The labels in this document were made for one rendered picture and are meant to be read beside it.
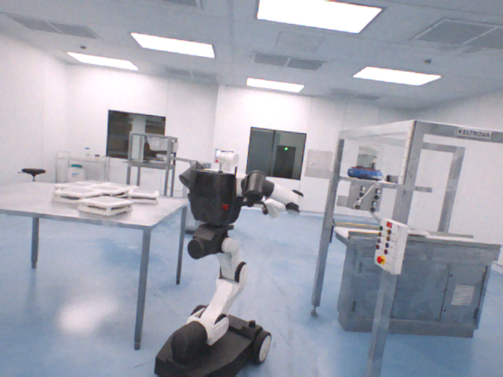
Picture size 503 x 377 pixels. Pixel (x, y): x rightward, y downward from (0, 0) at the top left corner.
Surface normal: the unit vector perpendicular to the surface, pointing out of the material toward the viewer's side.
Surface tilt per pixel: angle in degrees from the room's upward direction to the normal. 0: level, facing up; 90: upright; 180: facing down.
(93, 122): 90
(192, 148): 90
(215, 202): 104
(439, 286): 90
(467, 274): 90
